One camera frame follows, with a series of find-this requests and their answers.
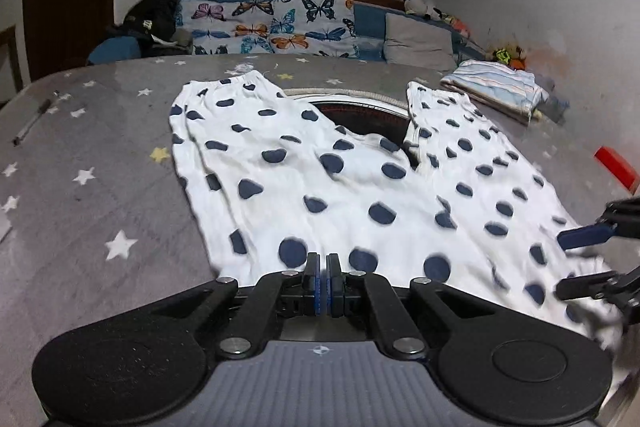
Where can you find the black bag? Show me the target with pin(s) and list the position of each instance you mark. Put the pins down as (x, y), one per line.
(150, 19)

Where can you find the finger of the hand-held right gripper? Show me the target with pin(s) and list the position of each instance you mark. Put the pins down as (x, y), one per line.
(582, 236)
(585, 287)

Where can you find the blue sofa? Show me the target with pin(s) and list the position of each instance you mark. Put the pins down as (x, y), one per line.
(370, 24)

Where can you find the brown wooden furniture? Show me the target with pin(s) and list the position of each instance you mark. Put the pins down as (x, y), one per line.
(10, 62)

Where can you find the grey star-print tablecloth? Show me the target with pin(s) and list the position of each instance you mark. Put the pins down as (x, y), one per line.
(100, 217)

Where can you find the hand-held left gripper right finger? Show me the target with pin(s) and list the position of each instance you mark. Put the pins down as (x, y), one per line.
(331, 291)

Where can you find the pen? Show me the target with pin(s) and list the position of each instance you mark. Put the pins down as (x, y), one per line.
(34, 119)

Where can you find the folded striped clothes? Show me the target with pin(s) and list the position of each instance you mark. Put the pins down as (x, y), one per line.
(495, 87)

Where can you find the black and white plush toy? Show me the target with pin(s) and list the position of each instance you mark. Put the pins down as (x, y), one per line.
(419, 6)

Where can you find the grey pillow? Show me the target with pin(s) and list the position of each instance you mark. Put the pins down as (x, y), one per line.
(420, 42)

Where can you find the orange and green toys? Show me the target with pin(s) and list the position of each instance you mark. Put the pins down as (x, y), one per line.
(510, 56)

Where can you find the butterfly print pillow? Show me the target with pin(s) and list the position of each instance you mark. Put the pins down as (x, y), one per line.
(270, 24)

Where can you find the white navy polka dot pants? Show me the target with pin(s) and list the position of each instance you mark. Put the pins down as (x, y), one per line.
(300, 172)

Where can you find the red flat object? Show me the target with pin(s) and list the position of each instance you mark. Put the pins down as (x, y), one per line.
(617, 167)

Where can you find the white paper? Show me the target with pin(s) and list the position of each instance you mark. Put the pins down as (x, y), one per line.
(4, 228)

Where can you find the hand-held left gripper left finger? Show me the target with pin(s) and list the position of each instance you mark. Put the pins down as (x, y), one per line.
(316, 291)

